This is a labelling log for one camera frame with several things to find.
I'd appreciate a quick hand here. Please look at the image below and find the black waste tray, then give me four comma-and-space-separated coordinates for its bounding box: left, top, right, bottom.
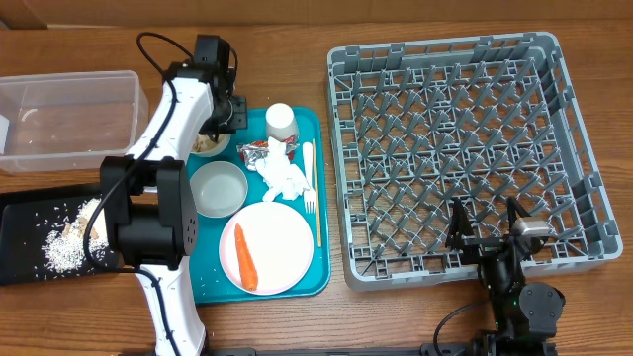
1, 184, 100, 286

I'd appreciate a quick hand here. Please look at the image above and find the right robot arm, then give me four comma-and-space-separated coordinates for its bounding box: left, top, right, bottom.
445, 197, 566, 355

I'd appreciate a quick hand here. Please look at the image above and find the orange carrot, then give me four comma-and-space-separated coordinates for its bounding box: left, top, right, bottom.
234, 223, 258, 291

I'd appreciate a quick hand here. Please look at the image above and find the nut shells pile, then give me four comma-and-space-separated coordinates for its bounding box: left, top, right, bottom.
192, 134, 218, 153

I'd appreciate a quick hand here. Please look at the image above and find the clear plastic bin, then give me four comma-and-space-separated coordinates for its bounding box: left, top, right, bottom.
1, 70, 148, 173

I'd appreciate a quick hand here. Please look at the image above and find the white rice pile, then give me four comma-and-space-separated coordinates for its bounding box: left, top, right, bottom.
42, 198, 109, 273

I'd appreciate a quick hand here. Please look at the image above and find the grey bowl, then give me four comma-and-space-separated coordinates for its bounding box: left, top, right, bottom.
190, 161, 248, 219

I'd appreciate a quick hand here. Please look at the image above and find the wooden chopstick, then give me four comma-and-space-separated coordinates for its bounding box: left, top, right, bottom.
312, 139, 322, 248

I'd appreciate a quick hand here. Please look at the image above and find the teal plastic tray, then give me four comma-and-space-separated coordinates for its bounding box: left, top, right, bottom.
187, 107, 331, 305

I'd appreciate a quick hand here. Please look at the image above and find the crumpled white tissue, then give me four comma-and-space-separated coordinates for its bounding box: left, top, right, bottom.
255, 136, 309, 202

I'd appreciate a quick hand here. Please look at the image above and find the grey plastic dishwasher rack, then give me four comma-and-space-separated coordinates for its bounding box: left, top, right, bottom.
326, 32, 623, 291

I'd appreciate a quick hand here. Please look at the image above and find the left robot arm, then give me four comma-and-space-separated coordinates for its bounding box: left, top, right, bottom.
100, 62, 246, 355

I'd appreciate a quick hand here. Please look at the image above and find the white plastic fork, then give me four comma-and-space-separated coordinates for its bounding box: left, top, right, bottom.
302, 142, 317, 213

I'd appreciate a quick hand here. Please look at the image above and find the white paper cup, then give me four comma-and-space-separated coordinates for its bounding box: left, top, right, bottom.
265, 103, 299, 141

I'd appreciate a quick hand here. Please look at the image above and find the crumpled foil wrapper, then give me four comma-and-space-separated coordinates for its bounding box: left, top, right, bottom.
236, 140, 299, 171

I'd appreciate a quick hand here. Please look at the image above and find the white round plate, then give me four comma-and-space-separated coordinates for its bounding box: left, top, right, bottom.
219, 202, 315, 296

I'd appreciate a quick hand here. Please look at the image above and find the white bowl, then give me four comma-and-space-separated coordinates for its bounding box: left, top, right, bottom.
191, 134, 231, 157

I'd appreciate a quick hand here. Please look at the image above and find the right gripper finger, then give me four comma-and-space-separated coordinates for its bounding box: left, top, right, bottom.
506, 197, 531, 232
445, 198, 475, 250

